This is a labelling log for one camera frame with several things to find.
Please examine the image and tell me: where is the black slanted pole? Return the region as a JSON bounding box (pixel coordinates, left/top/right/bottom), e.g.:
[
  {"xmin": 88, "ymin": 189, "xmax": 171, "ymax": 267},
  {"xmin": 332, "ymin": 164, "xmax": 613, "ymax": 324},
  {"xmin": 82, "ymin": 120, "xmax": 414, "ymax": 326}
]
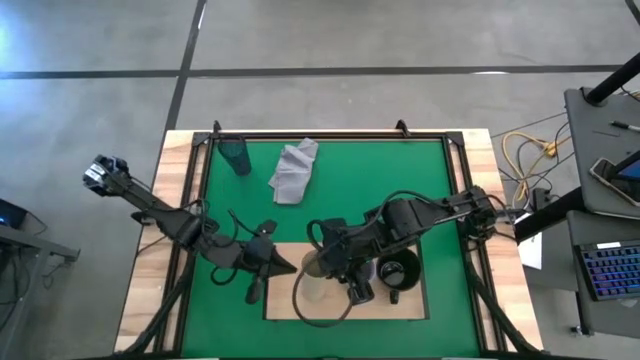
[{"xmin": 583, "ymin": 51, "xmax": 640, "ymax": 107}]

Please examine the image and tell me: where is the black power strip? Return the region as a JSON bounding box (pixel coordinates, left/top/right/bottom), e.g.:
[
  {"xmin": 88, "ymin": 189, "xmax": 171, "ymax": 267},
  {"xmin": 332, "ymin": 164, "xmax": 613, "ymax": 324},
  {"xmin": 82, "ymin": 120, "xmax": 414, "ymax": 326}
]
[{"xmin": 531, "ymin": 186, "xmax": 552, "ymax": 212}]

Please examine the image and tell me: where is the green table mat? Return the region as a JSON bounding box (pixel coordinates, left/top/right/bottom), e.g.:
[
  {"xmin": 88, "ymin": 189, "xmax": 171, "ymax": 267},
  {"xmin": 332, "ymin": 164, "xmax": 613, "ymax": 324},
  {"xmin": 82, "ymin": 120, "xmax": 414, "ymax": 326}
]
[{"xmin": 180, "ymin": 139, "xmax": 482, "ymax": 359}]

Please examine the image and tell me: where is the black mug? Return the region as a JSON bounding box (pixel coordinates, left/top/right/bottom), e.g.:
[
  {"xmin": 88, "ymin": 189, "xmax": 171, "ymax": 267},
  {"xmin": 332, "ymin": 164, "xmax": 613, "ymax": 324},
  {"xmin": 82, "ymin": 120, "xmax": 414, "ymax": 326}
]
[{"xmin": 375, "ymin": 247, "xmax": 423, "ymax": 306}]

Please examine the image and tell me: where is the grey metal desk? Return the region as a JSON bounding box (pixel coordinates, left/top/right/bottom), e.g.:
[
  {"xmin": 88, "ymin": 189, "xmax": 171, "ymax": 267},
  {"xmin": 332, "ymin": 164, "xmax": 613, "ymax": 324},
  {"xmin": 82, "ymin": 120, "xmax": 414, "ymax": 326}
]
[{"xmin": 0, "ymin": 198, "xmax": 82, "ymax": 346}]

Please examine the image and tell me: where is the yellow cable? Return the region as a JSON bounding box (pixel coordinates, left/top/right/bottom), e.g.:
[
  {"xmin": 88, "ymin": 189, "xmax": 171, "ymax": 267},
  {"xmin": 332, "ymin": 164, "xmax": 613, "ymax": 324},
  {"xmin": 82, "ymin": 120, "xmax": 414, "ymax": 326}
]
[{"xmin": 501, "ymin": 130, "xmax": 572, "ymax": 202}]

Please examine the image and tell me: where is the white paper sheet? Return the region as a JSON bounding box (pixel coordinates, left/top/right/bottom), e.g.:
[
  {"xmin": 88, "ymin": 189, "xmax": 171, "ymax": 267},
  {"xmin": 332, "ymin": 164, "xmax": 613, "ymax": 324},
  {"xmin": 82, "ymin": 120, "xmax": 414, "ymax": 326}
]
[{"xmin": 516, "ymin": 211, "xmax": 545, "ymax": 272}]

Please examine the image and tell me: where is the grey folded cloth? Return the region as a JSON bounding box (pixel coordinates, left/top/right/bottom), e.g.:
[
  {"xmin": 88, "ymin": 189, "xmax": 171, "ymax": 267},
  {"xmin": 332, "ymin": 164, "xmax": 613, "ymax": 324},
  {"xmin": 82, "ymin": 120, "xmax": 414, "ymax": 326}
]
[{"xmin": 267, "ymin": 137, "xmax": 320, "ymax": 206}]

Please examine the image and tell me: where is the tablet with blue screen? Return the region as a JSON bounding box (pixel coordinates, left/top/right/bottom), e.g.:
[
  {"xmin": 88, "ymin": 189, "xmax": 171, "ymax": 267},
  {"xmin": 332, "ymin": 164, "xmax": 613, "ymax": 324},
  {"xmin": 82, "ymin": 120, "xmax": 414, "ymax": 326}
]
[{"xmin": 611, "ymin": 149, "xmax": 640, "ymax": 182}]

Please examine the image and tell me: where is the black stand beam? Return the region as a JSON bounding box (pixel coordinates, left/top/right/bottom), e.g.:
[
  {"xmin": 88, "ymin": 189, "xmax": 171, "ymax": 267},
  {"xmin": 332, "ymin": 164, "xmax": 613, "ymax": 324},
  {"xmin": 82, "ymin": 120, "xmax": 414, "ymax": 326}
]
[{"xmin": 513, "ymin": 186, "xmax": 587, "ymax": 245}]

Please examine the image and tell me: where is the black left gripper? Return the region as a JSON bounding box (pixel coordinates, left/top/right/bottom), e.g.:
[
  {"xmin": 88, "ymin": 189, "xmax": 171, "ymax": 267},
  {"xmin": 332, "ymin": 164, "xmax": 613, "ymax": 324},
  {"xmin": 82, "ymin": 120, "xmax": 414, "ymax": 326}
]
[{"xmin": 242, "ymin": 233, "xmax": 299, "ymax": 282}]

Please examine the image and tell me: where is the backlit keyboard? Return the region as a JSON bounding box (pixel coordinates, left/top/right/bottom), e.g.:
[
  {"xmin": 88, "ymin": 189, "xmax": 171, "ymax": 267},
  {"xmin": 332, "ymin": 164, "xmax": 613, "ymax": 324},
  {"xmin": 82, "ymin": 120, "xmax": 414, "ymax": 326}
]
[{"xmin": 573, "ymin": 238, "xmax": 640, "ymax": 303}]

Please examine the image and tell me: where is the tall white cup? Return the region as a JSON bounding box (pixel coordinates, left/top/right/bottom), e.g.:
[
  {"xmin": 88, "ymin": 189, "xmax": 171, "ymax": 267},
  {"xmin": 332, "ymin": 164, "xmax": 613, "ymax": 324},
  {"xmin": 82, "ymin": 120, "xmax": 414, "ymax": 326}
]
[{"xmin": 299, "ymin": 249, "xmax": 336, "ymax": 305}]

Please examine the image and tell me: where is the smartphone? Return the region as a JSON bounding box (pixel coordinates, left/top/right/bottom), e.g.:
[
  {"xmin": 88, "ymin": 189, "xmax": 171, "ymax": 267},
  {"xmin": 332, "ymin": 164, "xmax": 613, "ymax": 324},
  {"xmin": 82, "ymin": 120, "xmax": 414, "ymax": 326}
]
[{"xmin": 588, "ymin": 156, "xmax": 640, "ymax": 208}]

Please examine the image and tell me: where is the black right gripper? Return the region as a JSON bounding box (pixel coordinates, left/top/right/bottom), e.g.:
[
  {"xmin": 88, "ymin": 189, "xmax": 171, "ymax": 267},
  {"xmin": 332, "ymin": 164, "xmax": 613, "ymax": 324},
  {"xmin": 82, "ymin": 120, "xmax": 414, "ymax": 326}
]
[{"xmin": 318, "ymin": 217, "xmax": 377, "ymax": 308}]

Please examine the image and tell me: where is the black table frame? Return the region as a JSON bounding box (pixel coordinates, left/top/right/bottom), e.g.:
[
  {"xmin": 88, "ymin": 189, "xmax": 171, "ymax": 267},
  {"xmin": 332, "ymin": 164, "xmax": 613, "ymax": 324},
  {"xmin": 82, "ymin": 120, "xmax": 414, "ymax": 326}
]
[{"xmin": 119, "ymin": 119, "xmax": 544, "ymax": 360}]

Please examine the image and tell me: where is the grey side desk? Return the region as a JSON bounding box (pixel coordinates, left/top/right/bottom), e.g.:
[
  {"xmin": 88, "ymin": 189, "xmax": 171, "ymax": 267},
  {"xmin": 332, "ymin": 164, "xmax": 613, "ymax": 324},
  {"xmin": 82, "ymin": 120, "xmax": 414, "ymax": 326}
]
[{"xmin": 563, "ymin": 86, "xmax": 640, "ymax": 222}]

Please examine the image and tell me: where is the faceted translucent tumbler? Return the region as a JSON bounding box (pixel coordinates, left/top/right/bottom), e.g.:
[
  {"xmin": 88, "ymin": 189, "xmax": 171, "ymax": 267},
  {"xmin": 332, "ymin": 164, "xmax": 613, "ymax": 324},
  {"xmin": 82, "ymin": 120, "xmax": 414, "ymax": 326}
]
[{"xmin": 217, "ymin": 135, "xmax": 253, "ymax": 177}]

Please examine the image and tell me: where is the wooden cutting board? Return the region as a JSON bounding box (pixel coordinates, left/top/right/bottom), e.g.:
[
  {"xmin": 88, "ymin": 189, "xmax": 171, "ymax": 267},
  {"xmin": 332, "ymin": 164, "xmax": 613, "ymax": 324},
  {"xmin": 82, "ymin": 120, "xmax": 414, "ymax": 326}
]
[{"xmin": 262, "ymin": 241, "xmax": 427, "ymax": 322}]

